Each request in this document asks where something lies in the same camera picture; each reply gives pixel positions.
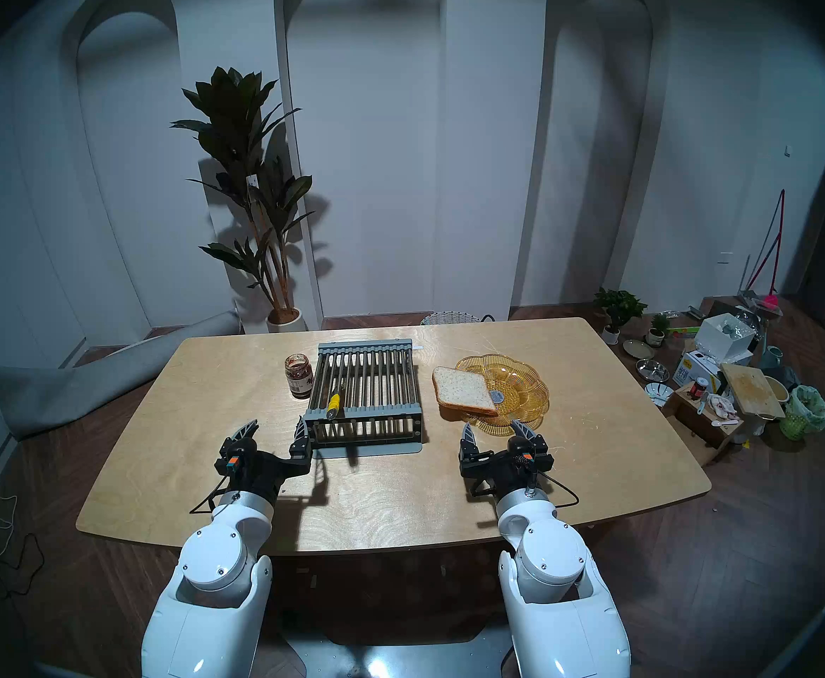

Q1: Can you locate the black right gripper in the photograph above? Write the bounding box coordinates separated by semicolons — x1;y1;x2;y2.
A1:
459;420;553;501

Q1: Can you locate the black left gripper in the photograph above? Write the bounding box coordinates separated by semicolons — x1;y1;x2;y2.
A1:
225;415;314;506

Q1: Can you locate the amber glass plate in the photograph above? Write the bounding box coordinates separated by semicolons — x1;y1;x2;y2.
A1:
448;355;550;437

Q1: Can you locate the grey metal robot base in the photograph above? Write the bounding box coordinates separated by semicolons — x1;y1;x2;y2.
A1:
282;624;515;678

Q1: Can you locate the slice of white bread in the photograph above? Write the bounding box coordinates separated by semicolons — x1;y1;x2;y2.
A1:
432;367;499;415

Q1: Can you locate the glass jam jar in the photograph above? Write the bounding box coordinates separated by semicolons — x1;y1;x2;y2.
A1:
285;354;313;400

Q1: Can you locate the grey dish rack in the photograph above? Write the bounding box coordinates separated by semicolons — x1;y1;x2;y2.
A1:
304;339;424;460

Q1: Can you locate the small bushy potted plant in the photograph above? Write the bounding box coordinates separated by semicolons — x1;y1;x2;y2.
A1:
594;287;647;345

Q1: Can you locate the low brown cardboard box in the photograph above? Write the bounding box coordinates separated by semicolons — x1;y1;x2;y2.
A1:
666;383;745;465

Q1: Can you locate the white carton with yellow print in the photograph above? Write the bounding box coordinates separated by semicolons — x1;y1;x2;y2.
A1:
672;350;727;395

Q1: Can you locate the white open box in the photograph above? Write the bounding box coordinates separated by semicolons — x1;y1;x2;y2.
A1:
695;313;758;365

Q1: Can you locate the wooden cutting board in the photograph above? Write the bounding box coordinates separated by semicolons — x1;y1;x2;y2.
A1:
720;363;786;421

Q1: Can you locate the tall potted leafy plant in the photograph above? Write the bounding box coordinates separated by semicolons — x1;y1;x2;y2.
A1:
170;66;314;333

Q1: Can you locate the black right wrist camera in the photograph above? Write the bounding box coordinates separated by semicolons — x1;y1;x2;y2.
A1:
510;435;553;472

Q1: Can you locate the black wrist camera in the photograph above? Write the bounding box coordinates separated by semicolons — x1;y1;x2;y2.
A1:
510;435;553;472
216;435;245;476

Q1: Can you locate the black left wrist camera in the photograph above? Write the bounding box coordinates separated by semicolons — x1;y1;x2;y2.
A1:
216;435;245;476

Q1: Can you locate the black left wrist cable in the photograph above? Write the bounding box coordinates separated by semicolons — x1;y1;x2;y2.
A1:
189;474;231;515

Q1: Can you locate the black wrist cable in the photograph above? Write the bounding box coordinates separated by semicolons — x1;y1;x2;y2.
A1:
189;474;231;515
538;472;581;510

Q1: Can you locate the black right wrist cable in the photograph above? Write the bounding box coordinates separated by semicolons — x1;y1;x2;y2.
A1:
538;472;581;510

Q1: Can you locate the thin floor cable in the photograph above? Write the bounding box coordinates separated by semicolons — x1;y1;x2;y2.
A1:
0;465;46;600

